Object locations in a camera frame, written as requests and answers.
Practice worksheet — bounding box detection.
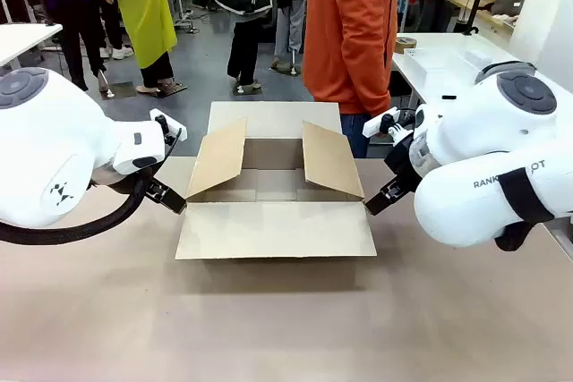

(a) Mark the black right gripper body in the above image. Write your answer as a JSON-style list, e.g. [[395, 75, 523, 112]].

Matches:
[[383, 131, 424, 191]]

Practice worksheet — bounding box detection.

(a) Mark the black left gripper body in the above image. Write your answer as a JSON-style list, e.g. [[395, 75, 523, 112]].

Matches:
[[133, 161, 158, 195]]

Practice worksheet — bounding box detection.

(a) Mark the brown cardboard box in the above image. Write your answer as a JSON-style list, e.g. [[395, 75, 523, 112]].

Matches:
[[174, 101, 378, 262]]

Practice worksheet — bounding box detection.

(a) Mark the large white table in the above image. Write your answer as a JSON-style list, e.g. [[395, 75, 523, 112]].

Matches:
[[391, 31, 538, 110]]

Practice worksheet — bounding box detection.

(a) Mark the brown packing tape roll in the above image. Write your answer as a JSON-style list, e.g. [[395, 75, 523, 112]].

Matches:
[[397, 35, 419, 55]]

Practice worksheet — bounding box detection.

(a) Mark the person in orange hoodie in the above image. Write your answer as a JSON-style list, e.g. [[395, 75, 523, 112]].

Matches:
[[302, 0, 400, 159]]

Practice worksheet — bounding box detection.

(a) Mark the mannequin in yellow apron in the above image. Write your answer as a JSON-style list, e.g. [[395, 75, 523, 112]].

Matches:
[[101, 0, 187, 98]]

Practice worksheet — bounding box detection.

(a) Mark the wooden background table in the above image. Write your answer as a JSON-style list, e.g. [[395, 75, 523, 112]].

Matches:
[[447, 0, 523, 37]]

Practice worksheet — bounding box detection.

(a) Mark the small white table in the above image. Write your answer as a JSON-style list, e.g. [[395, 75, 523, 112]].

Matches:
[[0, 22, 64, 68]]

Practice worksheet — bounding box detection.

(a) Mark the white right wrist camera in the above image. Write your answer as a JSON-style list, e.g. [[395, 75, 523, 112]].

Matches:
[[362, 106, 400, 138]]

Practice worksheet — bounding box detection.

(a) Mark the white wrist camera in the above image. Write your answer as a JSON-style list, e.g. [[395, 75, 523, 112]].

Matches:
[[150, 108, 187, 144], [362, 106, 400, 138]]

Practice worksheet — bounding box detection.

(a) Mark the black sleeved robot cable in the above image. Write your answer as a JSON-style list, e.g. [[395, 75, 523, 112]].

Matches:
[[0, 175, 156, 245]]

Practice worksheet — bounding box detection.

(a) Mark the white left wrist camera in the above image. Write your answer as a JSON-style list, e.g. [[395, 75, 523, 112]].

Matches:
[[150, 108, 187, 144]]

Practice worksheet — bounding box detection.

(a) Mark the black strap on robot arm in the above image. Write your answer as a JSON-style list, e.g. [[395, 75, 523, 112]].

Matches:
[[496, 166, 557, 225]]

